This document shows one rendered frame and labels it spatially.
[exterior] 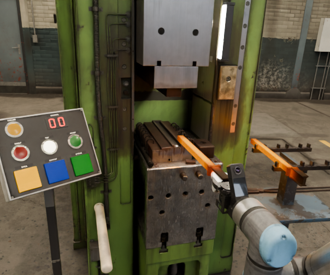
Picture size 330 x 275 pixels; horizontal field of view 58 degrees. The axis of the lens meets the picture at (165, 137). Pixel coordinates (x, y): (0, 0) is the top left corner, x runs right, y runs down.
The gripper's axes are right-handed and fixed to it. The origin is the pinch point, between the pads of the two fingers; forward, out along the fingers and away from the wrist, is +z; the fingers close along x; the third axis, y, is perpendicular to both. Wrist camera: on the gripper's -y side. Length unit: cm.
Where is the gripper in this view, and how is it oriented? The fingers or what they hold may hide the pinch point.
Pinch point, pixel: (216, 171)
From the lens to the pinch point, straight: 103.0
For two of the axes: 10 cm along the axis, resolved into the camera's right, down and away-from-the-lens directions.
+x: 9.6, -0.5, 2.7
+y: -0.5, 9.3, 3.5
